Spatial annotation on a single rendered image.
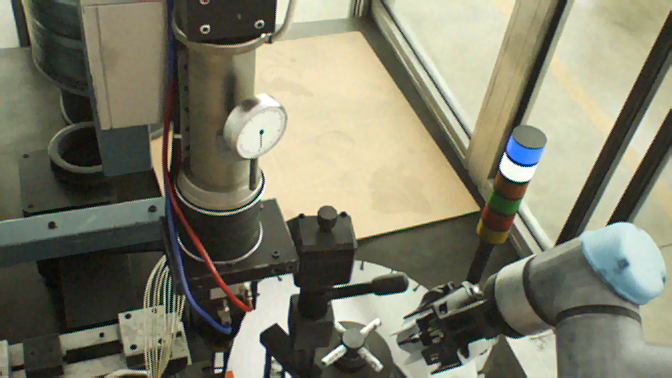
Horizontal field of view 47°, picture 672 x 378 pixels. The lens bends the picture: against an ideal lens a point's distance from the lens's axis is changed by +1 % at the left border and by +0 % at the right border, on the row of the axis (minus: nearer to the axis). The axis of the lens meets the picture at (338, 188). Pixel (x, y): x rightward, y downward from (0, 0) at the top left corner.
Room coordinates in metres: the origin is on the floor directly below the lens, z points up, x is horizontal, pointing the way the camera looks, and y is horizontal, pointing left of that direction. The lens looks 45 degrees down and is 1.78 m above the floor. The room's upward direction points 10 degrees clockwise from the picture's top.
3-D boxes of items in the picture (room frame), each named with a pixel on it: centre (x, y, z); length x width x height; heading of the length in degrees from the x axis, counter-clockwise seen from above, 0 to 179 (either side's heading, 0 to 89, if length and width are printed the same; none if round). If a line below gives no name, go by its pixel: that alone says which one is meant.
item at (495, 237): (0.77, -0.23, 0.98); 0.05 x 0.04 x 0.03; 26
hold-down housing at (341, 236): (0.47, 0.01, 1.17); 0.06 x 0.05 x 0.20; 107
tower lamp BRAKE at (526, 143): (0.77, -0.23, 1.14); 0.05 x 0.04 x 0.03; 26
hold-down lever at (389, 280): (0.46, -0.04, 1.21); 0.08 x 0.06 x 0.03; 116
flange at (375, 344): (0.53, -0.05, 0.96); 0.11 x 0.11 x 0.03
